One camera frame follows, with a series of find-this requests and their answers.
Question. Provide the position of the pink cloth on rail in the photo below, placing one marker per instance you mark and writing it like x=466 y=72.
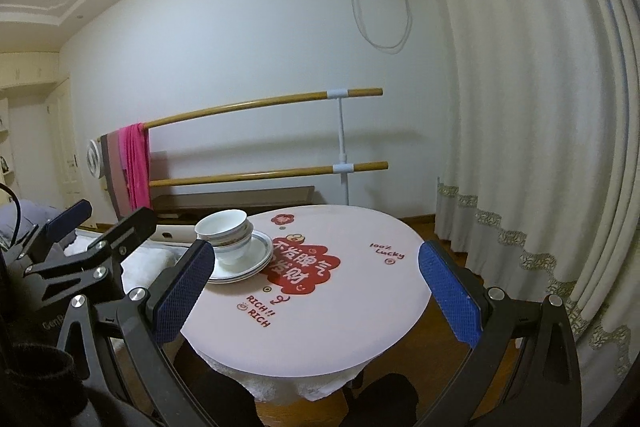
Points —
x=134 y=152

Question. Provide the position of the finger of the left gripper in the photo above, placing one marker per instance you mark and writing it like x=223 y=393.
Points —
x=125 y=226
x=62 y=229

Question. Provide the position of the cream curtain with trim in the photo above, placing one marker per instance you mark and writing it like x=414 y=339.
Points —
x=540 y=188

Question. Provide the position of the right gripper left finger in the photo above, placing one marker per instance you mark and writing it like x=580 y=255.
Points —
x=145 y=318

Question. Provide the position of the upper wooden barre rail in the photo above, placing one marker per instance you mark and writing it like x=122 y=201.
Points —
x=316 y=96

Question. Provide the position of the brown cloth on rail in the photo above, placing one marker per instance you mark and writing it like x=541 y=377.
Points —
x=114 y=174

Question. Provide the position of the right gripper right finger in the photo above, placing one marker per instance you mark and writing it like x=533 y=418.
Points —
x=544 y=388

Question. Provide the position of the white round fan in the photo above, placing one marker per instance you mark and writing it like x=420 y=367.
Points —
x=94 y=159

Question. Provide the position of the white bed cover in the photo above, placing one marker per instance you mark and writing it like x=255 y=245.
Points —
x=142 y=267

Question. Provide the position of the grey pillow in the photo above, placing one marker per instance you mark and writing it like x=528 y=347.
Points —
x=31 y=214

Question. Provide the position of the white plate grey rim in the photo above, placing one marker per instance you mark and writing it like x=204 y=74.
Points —
x=241 y=260

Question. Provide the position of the white bowl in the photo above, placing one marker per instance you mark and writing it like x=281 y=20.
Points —
x=232 y=247
x=222 y=233
x=234 y=215

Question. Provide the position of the white barre stand post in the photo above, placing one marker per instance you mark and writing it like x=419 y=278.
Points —
x=341 y=146

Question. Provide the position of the lower wooden barre rail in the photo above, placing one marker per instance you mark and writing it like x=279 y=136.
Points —
x=273 y=174

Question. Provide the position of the wooden barre rail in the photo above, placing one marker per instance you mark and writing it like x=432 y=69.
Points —
x=316 y=96
x=273 y=174

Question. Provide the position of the cream wardrobe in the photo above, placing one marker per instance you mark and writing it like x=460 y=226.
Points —
x=37 y=131

